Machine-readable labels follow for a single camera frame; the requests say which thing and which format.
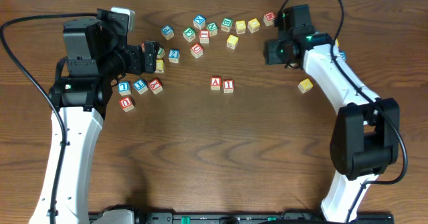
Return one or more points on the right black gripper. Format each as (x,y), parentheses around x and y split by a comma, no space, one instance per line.
(272,52)

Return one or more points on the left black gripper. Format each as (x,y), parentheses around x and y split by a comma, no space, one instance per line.
(136,59)

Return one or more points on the blue 2 block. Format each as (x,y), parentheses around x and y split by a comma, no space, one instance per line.
(174,56)

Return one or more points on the red A block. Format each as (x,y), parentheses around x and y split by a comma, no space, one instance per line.
(215,83)

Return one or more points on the red I block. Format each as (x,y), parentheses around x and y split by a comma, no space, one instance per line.
(228,86)

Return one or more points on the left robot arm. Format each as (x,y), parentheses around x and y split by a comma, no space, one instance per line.
(97,53)

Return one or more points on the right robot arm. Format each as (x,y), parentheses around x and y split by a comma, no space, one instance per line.
(364,140)

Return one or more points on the green R block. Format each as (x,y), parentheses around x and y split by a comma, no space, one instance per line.
(161,53)

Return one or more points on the yellow block left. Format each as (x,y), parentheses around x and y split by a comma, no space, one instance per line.
(160,66)

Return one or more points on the blue P block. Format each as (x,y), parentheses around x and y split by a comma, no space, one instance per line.
(167,32)

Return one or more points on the red H block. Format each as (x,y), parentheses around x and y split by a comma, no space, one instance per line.
(269,18)

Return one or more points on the red Y block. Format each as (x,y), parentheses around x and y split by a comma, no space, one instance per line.
(155,86)

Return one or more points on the blue T block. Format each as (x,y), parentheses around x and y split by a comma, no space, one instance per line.
(140,86)

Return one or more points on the green F block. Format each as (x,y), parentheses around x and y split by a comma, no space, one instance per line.
(189,34)

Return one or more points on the yellow block top right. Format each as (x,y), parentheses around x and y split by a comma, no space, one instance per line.
(253,25)

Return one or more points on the blue L block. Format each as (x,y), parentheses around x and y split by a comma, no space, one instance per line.
(124,88)

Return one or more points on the blue X block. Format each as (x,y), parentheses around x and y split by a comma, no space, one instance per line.
(199,22)

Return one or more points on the yellow block top middle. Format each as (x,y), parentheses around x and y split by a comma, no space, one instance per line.
(240,27)

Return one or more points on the blue D block lower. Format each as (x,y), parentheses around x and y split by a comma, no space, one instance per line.
(343,55)

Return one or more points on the red U block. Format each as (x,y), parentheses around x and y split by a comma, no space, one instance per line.
(127,104)

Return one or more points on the yellow block lone right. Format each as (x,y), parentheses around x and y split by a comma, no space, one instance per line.
(305,85)

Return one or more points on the green N block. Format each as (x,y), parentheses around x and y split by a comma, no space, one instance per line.
(212,29)

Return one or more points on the yellow block beside A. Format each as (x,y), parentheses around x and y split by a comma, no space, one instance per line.
(232,41)

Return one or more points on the green B block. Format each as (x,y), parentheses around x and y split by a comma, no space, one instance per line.
(226,24)

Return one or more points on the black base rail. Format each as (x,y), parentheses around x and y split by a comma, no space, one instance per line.
(287,217)

